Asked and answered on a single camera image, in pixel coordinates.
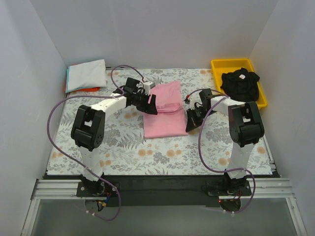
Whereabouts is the pink t-shirt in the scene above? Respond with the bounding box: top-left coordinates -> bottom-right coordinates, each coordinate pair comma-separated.
143,81 -> 187,139

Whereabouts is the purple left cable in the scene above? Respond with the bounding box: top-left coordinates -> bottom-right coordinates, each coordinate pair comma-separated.
46,64 -> 148,221

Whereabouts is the floral patterned table mat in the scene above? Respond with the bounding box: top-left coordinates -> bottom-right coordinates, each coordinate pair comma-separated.
46,68 -> 274,176

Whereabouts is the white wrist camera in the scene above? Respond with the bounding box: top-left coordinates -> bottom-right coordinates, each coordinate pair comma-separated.
189,99 -> 196,110
143,81 -> 156,95

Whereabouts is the folded orange t-shirt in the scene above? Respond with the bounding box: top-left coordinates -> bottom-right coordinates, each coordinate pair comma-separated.
64,86 -> 100,93

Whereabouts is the aluminium frame rail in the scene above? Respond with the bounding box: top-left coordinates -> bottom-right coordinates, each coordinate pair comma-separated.
32,176 -> 294,199

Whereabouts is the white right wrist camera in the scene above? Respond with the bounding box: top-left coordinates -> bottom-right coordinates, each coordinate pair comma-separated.
189,99 -> 196,110

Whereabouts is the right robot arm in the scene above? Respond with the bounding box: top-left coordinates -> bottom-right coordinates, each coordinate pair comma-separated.
184,88 -> 264,196

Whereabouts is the folded teal t-shirt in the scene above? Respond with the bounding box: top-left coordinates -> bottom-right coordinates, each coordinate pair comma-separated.
64,59 -> 104,93

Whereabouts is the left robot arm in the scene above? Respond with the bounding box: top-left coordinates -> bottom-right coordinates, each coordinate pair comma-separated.
71,77 -> 158,197

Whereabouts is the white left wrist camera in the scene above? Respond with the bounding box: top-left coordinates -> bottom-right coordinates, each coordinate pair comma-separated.
143,81 -> 156,95

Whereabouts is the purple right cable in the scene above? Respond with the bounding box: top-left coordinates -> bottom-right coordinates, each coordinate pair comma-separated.
184,88 -> 256,214

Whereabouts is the black t-shirt in bin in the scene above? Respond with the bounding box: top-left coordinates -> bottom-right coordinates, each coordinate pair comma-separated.
220,67 -> 260,102

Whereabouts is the purple cable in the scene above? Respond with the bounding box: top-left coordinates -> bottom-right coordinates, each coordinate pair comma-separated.
46,64 -> 148,221
184,88 -> 256,214

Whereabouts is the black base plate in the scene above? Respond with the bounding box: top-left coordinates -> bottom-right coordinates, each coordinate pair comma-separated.
76,175 -> 252,207

